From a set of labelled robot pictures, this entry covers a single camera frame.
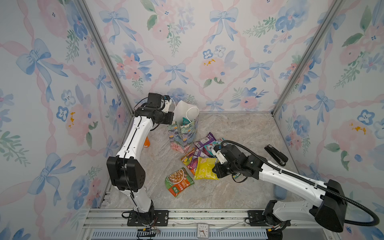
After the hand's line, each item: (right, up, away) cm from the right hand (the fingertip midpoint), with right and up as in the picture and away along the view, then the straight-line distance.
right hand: (212, 169), depth 77 cm
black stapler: (+43, +3, +18) cm, 47 cm away
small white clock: (-5, -26, -8) cm, 28 cm away
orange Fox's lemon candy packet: (-13, +3, +15) cm, 21 cm away
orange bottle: (-40, +12, +20) cm, 46 cm away
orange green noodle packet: (-18, -9, +9) cm, 22 cm away
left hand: (-22, +28, +7) cm, 36 cm away
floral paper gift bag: (-16, +20, +4) cm, 26 cm away
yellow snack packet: (-4, 0, +1) cm, 4 cm away
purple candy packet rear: (+1, +14, +24) cm, 28 cm away
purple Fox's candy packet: (-7, +6, +13) cm, 16 cm away
